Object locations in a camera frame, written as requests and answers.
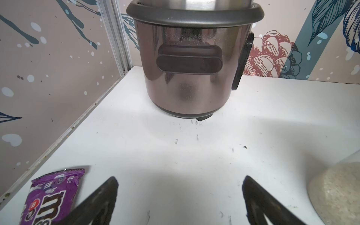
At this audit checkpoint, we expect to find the clear jar with rice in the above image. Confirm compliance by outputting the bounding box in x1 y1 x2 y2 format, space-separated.
307 151 360 225

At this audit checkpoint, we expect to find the purple M&M's candy packet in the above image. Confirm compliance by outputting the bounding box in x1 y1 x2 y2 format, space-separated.
19 168 85 225

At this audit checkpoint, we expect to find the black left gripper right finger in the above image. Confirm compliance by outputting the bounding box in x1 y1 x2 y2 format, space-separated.
242 175 305 225

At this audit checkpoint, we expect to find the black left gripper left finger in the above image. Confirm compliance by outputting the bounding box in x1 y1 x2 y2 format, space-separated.
57 176 119 225

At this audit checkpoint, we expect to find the silver rice cooker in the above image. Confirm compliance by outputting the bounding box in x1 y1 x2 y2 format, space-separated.
126 1 264 121

